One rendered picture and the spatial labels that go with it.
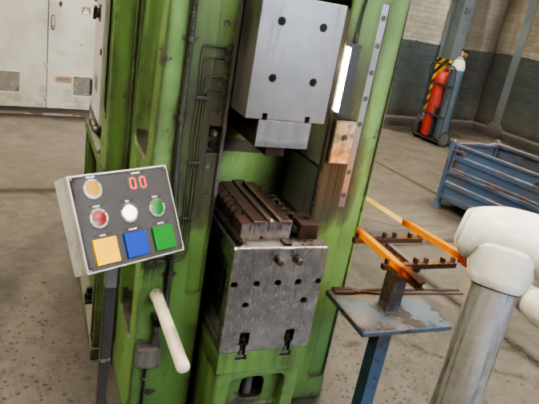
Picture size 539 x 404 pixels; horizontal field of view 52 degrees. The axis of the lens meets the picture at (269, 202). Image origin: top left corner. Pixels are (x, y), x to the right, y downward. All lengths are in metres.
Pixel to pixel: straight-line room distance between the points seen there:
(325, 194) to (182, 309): 0.73
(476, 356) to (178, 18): 1.31
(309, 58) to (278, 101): 0.17
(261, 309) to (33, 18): 5.38
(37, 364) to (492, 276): 2.17
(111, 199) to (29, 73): 5.44
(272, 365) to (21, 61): 5.38
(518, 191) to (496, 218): 4.28
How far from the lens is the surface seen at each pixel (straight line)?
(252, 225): 2.02
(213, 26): 1.93
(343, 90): 2.12
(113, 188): 1.69
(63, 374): 2.82
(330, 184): 2.26
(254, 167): 2.47
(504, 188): 5.62
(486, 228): 1.26
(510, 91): 11.01
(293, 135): 1.95
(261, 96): 1.87
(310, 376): 2.75
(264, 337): 2.22
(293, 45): 1.88
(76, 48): 7.07
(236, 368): 2.27
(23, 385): 2.78
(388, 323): 2.15
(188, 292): 2.24
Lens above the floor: 1.75
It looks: 20 degrees down
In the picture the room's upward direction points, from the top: 10 degrees clockwise
